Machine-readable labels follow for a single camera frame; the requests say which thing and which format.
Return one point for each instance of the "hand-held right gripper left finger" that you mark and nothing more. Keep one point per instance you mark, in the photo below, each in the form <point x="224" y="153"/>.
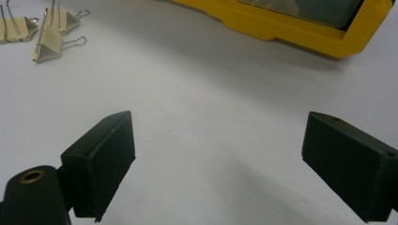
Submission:
<point x="100" y="162"/>

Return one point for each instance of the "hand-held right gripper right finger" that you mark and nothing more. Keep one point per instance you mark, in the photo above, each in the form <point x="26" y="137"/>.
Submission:
<point x="350" y="165"/>

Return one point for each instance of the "yellow black drawer organizer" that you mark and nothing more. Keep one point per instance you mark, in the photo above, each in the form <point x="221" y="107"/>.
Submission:
<point x="297" y="31"/>

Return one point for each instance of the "beige binder clip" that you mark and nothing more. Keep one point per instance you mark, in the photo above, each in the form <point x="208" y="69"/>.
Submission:
<point x="50" y="45"/>
<point x="15" y="29"/>
<point x="64" y="20"/>

